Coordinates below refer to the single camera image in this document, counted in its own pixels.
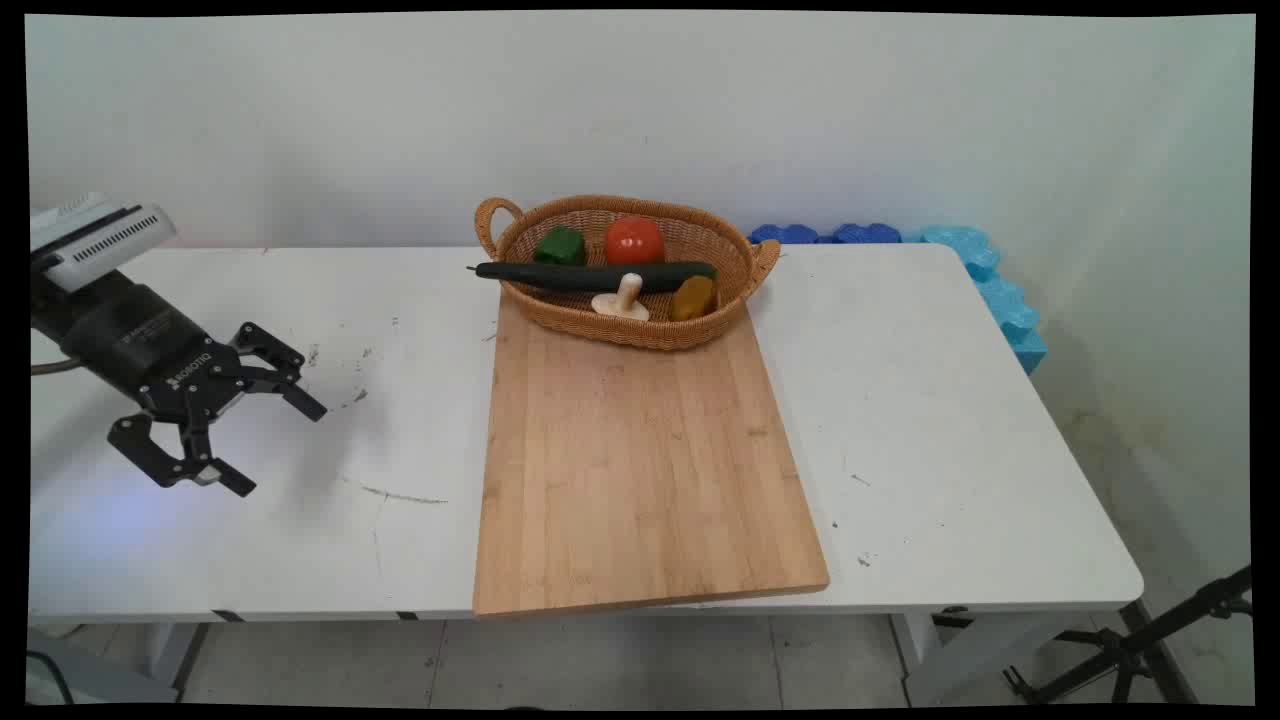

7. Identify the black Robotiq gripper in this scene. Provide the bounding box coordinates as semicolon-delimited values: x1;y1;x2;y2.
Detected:
60;270;328;498

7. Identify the yellow-brown potato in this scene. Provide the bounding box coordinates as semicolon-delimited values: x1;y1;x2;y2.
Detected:
669;275;717;322

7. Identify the white table leg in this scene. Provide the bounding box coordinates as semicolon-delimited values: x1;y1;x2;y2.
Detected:
140;622;213;701
890;610;1063;706

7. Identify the long dark green cucumber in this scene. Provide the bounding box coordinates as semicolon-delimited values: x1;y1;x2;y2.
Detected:
466;260;719;294

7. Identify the green bell pepper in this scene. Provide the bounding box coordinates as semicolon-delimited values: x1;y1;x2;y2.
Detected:
532;225;588;268

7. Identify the beige mushroom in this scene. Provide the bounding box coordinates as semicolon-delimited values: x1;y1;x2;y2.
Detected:
591;273;651;322

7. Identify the bamboo cutting board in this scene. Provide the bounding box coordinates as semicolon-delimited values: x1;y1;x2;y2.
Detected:
472;290;831;618

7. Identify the red tomato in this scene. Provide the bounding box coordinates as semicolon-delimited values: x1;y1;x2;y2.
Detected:
604;216;666;267

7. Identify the light blue foam strip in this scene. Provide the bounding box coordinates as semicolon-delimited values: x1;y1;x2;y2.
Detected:
900;225;1049;376

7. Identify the black tripod stand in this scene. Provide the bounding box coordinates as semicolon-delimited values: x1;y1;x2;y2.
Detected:
1003;565;1253;706

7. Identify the white slotted wrist camera box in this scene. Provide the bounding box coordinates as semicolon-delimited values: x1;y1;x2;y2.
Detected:
45;205;178;293

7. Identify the woven wicker basket with handles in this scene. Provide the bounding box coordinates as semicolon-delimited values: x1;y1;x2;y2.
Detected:
474;195;782;352

